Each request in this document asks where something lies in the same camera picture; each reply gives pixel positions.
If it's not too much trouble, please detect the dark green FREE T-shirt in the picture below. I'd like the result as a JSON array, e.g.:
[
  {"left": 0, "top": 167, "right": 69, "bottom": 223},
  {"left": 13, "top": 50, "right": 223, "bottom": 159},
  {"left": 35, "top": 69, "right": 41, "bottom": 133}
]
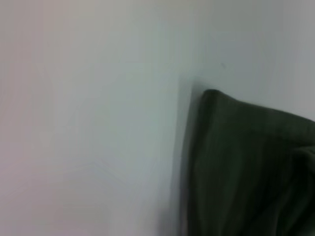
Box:
[{"left": 179, "top": 88, "right": 315, "bottom": 236}]

